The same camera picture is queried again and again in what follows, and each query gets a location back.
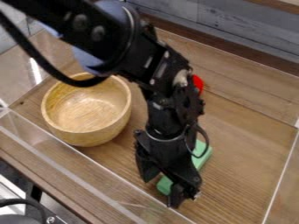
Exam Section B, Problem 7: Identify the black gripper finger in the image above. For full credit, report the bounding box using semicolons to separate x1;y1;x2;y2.
135;148;161;183
167;183;198;208

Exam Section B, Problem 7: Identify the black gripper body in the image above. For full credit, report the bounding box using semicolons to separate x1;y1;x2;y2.
135;129;202;193

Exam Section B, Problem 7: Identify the green rectangular block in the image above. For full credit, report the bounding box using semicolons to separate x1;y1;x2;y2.
157;140;213;196

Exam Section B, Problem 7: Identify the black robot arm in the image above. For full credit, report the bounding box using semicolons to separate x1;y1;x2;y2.
0;0;207;208

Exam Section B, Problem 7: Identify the brown wooden bowl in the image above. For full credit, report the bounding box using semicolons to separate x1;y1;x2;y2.
42;75;133;147

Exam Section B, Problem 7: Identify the red toy strawberry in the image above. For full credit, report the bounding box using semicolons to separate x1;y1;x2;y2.
193;74;205;94

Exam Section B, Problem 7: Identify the black metal stand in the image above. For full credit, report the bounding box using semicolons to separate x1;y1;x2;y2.
0;177;69;224

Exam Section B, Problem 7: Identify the clear acrylic tray wall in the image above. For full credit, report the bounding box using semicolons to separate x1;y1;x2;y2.
0;103;194;224

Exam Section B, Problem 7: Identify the black cable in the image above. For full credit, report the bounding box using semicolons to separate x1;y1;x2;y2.
0;11;115;88

